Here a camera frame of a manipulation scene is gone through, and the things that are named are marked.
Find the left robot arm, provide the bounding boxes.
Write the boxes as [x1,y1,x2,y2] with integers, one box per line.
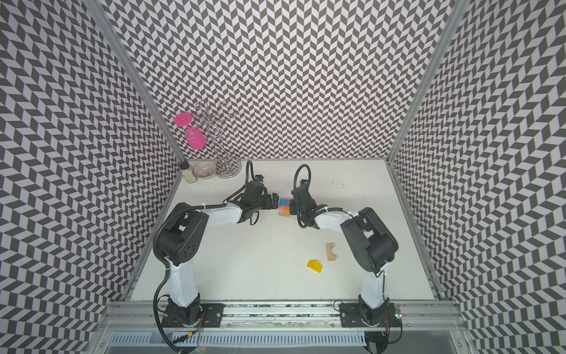
[153,180,279,327]

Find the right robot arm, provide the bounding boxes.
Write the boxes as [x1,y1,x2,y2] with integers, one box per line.
[292,186,399,327]

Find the yellow block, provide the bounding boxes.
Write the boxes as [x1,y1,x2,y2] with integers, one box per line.
[307,260,323,274]

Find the striped ceramic bowl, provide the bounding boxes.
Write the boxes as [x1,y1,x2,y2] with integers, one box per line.
[193,161,217,179]

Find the glass spice jar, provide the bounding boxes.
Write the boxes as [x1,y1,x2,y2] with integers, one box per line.
[179,161,198,184]

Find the pink plastic wine glass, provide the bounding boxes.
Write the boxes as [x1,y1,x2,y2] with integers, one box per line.
[174,112,207,150]

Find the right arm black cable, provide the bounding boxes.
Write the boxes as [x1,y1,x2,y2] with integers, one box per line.
[292,164,312,200]

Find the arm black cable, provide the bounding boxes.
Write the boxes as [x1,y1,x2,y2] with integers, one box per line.
[292,164,312,200]
[151,160,257,354]

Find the chrome wire glass stand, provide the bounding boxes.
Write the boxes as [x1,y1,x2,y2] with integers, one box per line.
[195,100,242,179]

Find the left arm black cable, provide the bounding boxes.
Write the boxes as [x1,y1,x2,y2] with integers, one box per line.
[151,160,257,354]

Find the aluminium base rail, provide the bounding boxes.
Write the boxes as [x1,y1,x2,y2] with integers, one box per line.
[86,300,475,353]

